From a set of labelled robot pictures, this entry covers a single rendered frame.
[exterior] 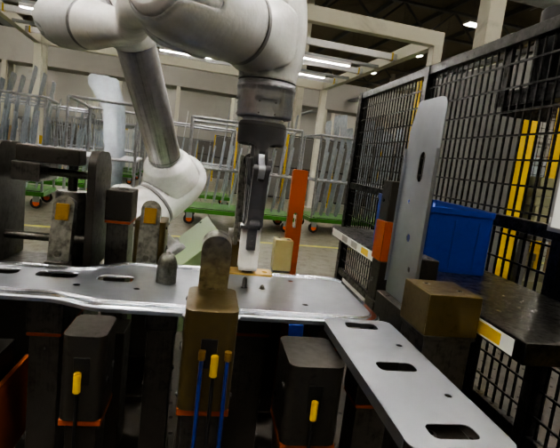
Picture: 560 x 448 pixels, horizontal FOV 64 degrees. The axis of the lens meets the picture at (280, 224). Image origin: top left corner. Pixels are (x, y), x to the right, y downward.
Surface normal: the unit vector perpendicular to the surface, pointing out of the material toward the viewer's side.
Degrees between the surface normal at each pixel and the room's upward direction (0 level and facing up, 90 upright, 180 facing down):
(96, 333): 0
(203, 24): 129
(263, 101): 90
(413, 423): 0
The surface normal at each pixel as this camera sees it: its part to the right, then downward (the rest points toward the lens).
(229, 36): 0.52, 0.78
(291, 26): 0.78, 0.13
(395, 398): 0.12, -0.98
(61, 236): 0.17, -0.05
